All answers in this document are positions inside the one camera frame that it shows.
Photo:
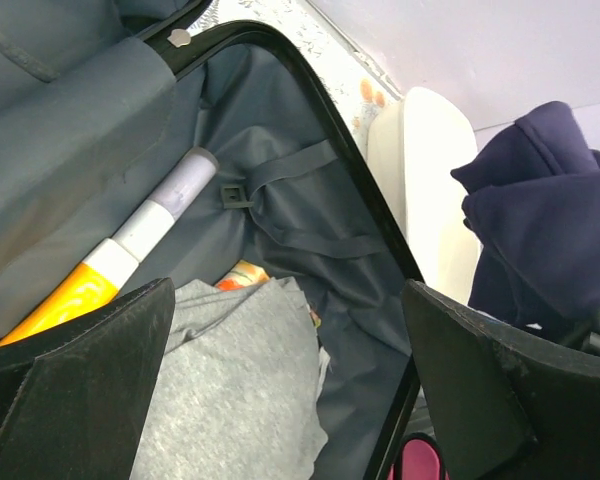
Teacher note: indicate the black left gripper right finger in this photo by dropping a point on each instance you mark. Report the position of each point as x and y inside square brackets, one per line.
[504, 404]

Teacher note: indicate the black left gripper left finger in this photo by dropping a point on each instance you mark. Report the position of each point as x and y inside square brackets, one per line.
[74, 398]

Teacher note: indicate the dark purple garment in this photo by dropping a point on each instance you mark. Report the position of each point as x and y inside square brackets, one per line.
[533, 201]

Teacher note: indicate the blue fish-print suitcase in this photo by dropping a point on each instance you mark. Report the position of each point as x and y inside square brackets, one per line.
[97, 106]

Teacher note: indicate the grey folded garment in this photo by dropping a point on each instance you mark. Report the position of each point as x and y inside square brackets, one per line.
[236, 395]

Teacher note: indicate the orange floral cloth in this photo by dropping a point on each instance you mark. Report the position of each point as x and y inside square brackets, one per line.
[243, 274]

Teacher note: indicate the cream plastic basin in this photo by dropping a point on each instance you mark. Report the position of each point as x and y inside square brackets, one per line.
[412, 147]

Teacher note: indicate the floral fern table mat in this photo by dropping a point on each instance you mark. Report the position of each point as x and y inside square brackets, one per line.
[358, 86]

